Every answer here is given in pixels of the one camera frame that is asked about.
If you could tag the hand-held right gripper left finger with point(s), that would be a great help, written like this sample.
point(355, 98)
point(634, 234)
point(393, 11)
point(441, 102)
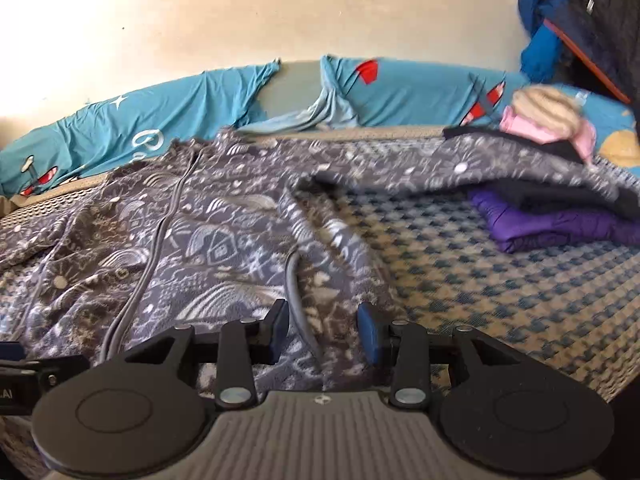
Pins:
point(280, 332)

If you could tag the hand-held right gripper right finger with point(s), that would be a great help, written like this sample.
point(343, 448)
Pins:
point(368, 335)

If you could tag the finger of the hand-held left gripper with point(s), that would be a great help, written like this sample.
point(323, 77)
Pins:
point(50, 366)

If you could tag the grey printed fleece jacket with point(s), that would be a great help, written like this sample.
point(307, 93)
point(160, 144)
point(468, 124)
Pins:
point(210, 240)

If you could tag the houndstooth bed cover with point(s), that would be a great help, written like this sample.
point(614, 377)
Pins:
point(475, 300)

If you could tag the purple folded garment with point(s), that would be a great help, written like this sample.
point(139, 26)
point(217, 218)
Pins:
point(550, 225)

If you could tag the black folded garment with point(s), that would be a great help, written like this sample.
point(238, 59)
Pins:
point(530, 195)

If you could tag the light blue printed cloth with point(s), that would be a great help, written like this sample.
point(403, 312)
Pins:
point(310, 115)

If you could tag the grey cushion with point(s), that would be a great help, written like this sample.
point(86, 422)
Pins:
point(295, 85)

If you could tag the pink cloth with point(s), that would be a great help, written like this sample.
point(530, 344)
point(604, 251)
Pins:
point(530, 127)

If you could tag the beige striped knit garment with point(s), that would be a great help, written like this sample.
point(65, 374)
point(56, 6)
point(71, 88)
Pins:
point(547, 107)

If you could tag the blue jacket with dark lining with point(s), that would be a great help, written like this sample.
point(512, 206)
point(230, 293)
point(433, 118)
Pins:
point(600, 20)

